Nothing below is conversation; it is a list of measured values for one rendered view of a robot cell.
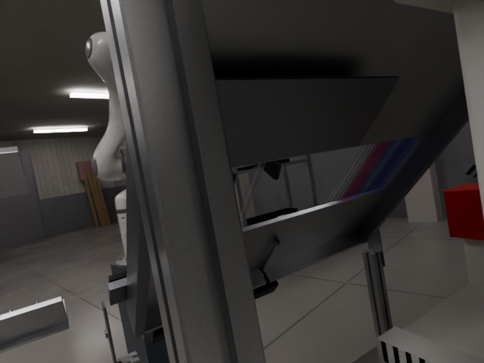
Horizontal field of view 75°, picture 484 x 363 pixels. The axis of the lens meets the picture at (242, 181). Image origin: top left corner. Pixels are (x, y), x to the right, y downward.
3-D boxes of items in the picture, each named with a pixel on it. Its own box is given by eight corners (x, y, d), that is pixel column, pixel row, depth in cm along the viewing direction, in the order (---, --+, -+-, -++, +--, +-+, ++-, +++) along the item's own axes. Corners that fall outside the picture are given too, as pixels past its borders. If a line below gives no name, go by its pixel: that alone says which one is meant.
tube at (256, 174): (220, 272, 71) (217, 268, 72) (225, 270, 72) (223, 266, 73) (298, 53, 39) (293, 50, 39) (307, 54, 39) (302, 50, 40)
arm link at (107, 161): (143, 182, 118) (97, 190, 108) (132, 167, 125) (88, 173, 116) (149, 39, 93) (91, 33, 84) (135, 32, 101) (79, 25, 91)
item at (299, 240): (141, 320, 63) (137, 305, 65) (359, 235, 96) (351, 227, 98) (145, 269, 51) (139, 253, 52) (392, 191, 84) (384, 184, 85)
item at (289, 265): (145, 334, 62) (135, 302, 66) (362, 244, 95) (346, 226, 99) (145, 332, 62) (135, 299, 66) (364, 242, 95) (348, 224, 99)
